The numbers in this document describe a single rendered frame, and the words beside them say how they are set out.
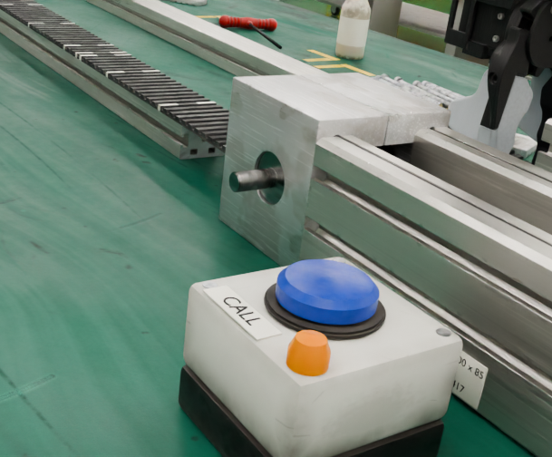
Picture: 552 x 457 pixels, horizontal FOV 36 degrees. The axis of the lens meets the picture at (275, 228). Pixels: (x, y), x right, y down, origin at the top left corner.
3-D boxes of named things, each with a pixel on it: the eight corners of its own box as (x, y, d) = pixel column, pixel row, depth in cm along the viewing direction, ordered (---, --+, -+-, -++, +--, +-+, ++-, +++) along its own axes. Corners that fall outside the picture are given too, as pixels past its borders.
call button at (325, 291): (252, 307, 34) (258, 262, 33) (332, 290, 36) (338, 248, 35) (311, 358, 31) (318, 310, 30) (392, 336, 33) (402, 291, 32)
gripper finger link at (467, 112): (440, 170, 68) (483, 59, 65) (496, 198, 63) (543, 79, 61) (414, 166, 66) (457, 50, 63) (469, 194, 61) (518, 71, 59)
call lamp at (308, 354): (277, 357, 30) (281, 327, 29) (312, 348, 30) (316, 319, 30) (302, 380, 28) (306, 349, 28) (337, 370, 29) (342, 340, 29)
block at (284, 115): (185, 223, 54) (198, 77, 50) (337, 201, 61) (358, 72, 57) (261, 286, 48) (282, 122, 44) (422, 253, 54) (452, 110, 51)
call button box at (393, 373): (174, 404, 36) (186, 274, 34) (350, 356, 42) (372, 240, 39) (278, 526, 30) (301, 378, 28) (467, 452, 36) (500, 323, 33)
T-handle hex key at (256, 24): (217, 26, 118) (217, 13, 117) (274, 30, 120) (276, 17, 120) (246, 53, 104) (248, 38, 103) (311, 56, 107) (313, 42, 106)
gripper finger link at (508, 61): (503, 130, 63) (548, 16, 61) (521, 137, 62) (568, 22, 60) (463, 120, 61) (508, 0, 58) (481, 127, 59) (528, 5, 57)
